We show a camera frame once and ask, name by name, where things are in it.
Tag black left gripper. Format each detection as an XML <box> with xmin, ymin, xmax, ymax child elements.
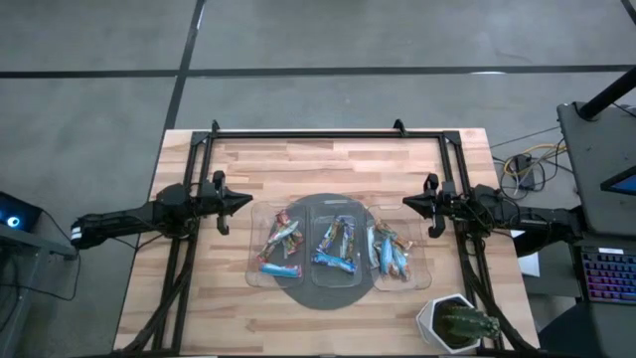
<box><xmin>197</xmin><ymin>170</ymin><xmax>254</xmax><ymax>220</ymax></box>

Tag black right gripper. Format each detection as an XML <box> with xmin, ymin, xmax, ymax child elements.
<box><xmin>401</xmin><ymin>172</ymin><xmax>471</xmax><ymax>221</ymax></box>

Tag orange brown granola bar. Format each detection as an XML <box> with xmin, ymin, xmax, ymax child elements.
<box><xmin>375</xmin><ymin>220</ymin><xmax>414</xmax><ymax>252</ymax></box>

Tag snack bars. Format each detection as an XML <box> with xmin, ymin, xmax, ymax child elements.
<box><xmin>256</xmin><ymin>221</ymin><xmax>302</xmax><ymax>264</ymax></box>

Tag blue white granola bar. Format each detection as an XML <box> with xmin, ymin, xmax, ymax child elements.
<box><xmin>366</xmin><ymin>224</ymin><xmax>380</xmax><ymax>269</ymax></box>

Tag blue brown chewy granola bar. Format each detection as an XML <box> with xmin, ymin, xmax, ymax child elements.
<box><xmin>317</xmin><ymin>216</ymin><xmax>345</xmax><ymax>254</ymax></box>
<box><xmin>311</xmin><ymin>251</ymin><xmax>359</xmax><ymax>275</ymax></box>
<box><xmin>341</xmin><ymin>218</ymin><xmax>357</xmax><ymax>263</ymax></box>

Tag clear plastic bin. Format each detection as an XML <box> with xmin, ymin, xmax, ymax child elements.
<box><xmin>244</xmin><ymin>200</ymin><xmax>307</xmax><ymax>290</ymax></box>
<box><xmin>307</xmin><ymin>200</ymin><xmax>364</xmax><ymax>291</ymax></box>
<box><xmin>366</xmin><ymin>202</ymin><xmax>433</xmax><ymax>292</ymax></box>

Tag black power brick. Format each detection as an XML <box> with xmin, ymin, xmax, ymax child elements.
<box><xmin>511</xmin><ymin>153</ymin><xmax>537</xmax><ymax>189</ymax></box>

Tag black slanted pole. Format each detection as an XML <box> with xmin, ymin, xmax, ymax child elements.
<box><xmin>513</xmin><ymin>233</ymin><xmax>577</xmax><ymax>259</ymax></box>

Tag cactus in white pot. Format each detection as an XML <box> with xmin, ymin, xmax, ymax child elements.
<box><xmin>415</xmin><ymin>292</ymin><xmax>482</xmax><ymax>355</ymax></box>

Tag white paper sheet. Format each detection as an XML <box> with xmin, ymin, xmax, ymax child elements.
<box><xmin>507</xmin><ymin>228</ymin><xmax>543</xmax><ymax>278</ymax></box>

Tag round grey woven placemat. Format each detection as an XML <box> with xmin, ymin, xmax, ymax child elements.
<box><xmin>265</xmin><ymin>193</ymin><xmax>387</xmax><ymax>311</ymax></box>

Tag green cactus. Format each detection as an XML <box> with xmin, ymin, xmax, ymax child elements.
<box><xmin>439</xmin><ymin>303</ymin><xmax>501</xmax><ymax>344</ymax></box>

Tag backlit computer keyboard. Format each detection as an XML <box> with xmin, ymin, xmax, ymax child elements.
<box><xmin>577</xmin><ymin>246</ymin><xmax>636</xmax><ymax>305</ymax></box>

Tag grey equipment cabinet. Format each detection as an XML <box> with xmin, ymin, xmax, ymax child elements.
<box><xmin>556</xmin><ymin>101</ymin><xmax>636</xmax><ymax>238</ymax></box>

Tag blue lit screen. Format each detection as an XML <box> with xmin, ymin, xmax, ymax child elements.
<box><xmin>599</xmin><ymin>166</ymin><xmax>636</xmax><ymax>197</ymax></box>

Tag grey metal side desk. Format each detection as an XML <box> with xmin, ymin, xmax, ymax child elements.
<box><xmin>0</xmin><ymin>222</ymin><xmax>80</xmax><ymax>358</ymax></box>

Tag black round pole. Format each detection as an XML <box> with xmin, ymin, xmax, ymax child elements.
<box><xmin>577</xmin><ymin>64</ymin><xmax>636</xmax><ymax>121</ymax></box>

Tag black computer tower blue lights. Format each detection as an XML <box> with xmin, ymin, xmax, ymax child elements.
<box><xmin>0</xmin><ymin>191</ymin><xmax>44</xmax><ymax>234</ymax></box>

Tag dark grey keyboard desk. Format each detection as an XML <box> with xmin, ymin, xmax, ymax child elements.
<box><xmin>539</xmin><ymin>231</ymin><xmax>636</xmax><ymax>358</ymax></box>

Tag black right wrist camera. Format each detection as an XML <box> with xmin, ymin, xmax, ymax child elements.
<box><xmin>426</xmin><ymin>213</ymin><xmax>447</xmax><ymax>240</ymax></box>

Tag yellow floor cable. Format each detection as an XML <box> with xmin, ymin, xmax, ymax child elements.
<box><xmin>504</xmin><ymin>142</ymin><xmax>567</xmax><ymax>176</ymax></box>

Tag black floor cable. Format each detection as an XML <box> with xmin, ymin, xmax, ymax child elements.
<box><xmin>0</xmin><ymin>207</ymin><xmax>83</xmax><ymax>303</ymax></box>

